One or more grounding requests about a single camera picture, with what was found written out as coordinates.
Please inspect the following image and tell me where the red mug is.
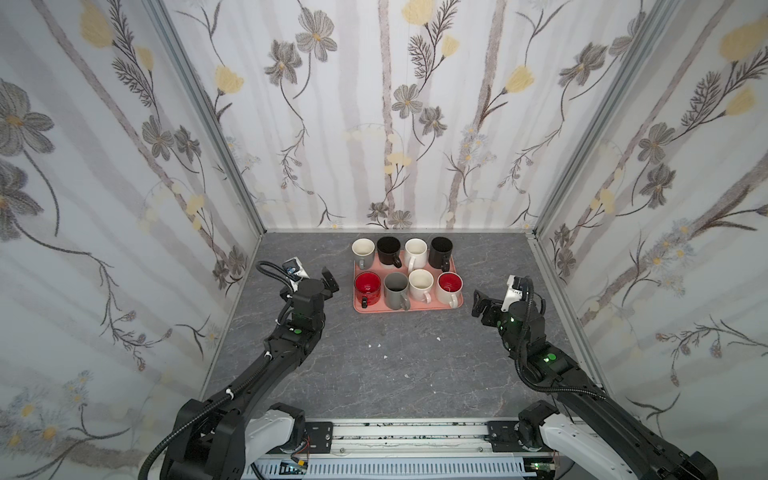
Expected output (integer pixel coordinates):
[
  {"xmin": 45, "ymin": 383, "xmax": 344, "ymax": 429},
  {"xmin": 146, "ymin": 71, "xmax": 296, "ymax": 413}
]
[{"xmin": 354, "ymin": 271, "xmax": 381, "ymax": 309}]

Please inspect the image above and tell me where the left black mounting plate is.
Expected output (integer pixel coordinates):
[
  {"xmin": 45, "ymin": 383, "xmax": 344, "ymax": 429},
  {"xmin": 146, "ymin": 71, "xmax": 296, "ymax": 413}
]
[{"xmin": 296, "ymin": 421, "xmax": 334, "ymax": 455}]

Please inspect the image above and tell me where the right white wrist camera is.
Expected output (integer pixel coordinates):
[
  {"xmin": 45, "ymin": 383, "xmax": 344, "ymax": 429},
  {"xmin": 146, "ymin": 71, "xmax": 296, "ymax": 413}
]
[{"xmin": 501, "ymin": 275, "xmax": 529, "ymax": 312}]

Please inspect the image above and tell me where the white slotted cable duct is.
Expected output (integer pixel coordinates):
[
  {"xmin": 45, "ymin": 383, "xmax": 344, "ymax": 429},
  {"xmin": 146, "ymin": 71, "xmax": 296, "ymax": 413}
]
[{"xmin": 242, "ymin": 457, "xmax": 536, "ymax": 479}]

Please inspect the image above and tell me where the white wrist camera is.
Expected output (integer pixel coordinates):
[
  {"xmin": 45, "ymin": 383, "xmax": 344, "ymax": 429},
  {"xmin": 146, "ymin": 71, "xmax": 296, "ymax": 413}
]
[
  {"xmin": 501, "ymin": 275, "xmax": 529, "ymax": 312},
  {"xmin": 281, "ymin": 257, "xmax": 309, "ymax": 282}
]

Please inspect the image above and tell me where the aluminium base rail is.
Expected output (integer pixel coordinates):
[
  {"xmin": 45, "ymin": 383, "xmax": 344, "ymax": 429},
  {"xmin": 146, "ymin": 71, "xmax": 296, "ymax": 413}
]
[{"xmin": 160, "ymin": 418, "xmax": 661, "ymax": 460}]

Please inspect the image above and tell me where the white ribbed mug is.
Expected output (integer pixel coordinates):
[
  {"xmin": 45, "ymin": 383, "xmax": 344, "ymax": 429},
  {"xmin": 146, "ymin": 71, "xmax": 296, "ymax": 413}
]
[{"xmin": 404, "ymin": 238, "xmax": 428, "ymax": 273}]

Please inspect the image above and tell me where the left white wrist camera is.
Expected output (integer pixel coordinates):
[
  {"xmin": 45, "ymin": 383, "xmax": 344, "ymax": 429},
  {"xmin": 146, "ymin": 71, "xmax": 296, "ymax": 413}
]
[{"xmin": 281, "ymin": 257, "xmax": 309, "ymax": 282}]

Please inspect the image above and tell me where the pale pink mug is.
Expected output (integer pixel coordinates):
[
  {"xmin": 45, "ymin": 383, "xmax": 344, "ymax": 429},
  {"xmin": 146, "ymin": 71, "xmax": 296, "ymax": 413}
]
[{"xmin": 408, "ymin": 269, "xmax": 434, "ymax": 304}]

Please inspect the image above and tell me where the black dark grey mug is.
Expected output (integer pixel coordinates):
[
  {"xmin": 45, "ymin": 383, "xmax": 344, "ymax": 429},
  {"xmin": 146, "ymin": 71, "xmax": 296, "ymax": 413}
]
[{"xmin": 428, "ymin": 236, "xmax": 454, "ymax": 272}]

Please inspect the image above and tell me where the black and white mug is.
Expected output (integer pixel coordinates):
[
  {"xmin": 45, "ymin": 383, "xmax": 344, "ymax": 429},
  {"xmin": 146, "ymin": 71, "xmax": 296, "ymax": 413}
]
[{"xmin": 376, "ymin": 236, "xmax": 402, "ymax": 269}]

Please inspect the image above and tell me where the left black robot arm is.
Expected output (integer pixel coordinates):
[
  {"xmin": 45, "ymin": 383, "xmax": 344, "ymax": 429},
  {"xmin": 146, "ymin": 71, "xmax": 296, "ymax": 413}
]
[{"xmin": 138, "ymin": 258, "xmax": 339, "ymax": 479}]

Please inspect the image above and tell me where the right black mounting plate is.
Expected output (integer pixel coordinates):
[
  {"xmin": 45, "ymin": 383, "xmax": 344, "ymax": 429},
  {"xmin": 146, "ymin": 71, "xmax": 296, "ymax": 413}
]
[{"xmin": 487, "ymin": 420, "xmax": 542, "ymax": 453}]

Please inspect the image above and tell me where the pink plastic tray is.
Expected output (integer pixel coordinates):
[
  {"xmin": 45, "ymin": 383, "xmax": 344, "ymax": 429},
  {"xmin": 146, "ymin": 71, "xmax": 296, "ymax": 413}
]
[{"xmin": 352, "ymin": 254, "xmax": 464, "ymax": 315}]

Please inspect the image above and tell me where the cream upside-down mug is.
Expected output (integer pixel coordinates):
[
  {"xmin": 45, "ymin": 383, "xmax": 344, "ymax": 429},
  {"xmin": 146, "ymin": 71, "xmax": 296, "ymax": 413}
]
[{"xmin": 436, "ymin": 272, "xmax": 463, "ymax": 309}]

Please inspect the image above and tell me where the grey upside-down mug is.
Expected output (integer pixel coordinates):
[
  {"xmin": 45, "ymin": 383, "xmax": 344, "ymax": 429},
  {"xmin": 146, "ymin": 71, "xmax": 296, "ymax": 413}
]
[{"xmin": 383, "ymin": 272, "xmax": 411, "ymax": 311}]

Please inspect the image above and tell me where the black mounting plate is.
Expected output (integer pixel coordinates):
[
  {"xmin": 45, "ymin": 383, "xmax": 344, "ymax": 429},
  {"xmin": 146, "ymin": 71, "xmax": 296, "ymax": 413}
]
[
  {"xmin": 296, "ymin": 421, "xmax": 334, "ymax": 455},
  {"xmin": 487, "ymin": 420, "xmax": 542, "ymax": 453}
]

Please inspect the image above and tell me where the light grey mug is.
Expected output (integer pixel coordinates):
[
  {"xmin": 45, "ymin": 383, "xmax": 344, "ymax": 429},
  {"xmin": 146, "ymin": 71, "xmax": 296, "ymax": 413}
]
[{"xmin": 351, "ymin": 238, "xmax": 376, "ymax": 270}]

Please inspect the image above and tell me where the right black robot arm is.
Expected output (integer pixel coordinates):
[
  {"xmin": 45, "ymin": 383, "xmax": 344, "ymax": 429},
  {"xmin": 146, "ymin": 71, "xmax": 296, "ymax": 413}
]
[{"xmin": 472, "ymin": 276, "xmax": 719, "ymax": 479}]

